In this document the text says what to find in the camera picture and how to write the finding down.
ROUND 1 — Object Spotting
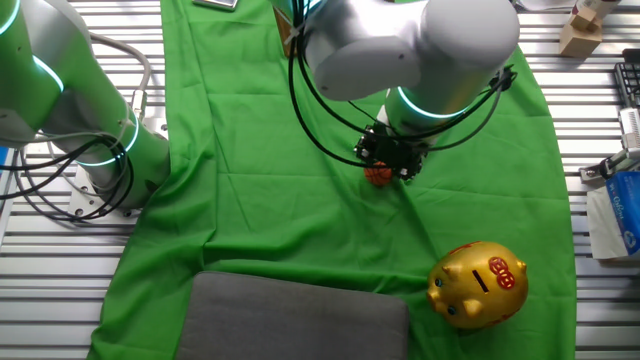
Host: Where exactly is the silver digital scale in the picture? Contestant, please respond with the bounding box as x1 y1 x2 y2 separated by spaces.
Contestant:
192 0 240 11

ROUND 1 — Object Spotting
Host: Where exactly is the silver metal camera bracket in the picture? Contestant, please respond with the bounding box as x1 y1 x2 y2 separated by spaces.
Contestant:
578 148 640 185

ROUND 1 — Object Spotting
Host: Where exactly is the golden piggy bank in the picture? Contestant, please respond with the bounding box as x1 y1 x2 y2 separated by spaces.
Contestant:
425 240 530 330

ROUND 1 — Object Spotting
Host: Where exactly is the silver ribbed depth camera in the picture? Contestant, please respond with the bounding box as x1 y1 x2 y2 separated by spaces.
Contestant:
618 107 640 151

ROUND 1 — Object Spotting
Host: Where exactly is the black keyboard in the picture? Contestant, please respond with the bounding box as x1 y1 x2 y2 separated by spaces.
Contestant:
613 62 640 109

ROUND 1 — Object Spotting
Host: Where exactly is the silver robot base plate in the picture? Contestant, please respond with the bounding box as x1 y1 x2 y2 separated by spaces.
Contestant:
68 122 170 219

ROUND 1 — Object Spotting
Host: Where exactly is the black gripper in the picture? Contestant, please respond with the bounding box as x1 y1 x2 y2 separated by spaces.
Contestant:
353 123 430 183

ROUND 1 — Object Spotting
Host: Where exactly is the small wooden block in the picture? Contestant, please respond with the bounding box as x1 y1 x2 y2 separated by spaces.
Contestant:
569 5 604 34

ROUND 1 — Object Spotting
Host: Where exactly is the blue tissue pack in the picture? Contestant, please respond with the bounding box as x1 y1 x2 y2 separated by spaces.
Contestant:
604 171 640 257

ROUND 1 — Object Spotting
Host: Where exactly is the grey cable with connector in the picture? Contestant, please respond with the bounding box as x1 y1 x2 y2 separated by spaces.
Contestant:
87 30 153 122

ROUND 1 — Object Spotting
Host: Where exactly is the green cloth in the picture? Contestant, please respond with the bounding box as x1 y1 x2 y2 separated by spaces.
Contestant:
87 0 579 360

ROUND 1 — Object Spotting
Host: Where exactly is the grey cushion pad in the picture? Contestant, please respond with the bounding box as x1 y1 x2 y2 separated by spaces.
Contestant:
174 271 411 360

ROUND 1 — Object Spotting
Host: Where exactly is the large wooden block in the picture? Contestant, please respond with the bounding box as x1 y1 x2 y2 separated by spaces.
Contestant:
558 22 603 59

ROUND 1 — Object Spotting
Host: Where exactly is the small orange basketball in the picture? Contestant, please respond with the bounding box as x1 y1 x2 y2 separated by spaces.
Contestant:
363 160 394 188

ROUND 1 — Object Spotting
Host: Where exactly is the wooden picture frame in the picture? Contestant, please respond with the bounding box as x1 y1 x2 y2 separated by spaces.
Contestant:
271 0 301 57

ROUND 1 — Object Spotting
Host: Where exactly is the white brown small box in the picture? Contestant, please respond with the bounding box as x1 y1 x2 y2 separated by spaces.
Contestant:
574 0 621 19

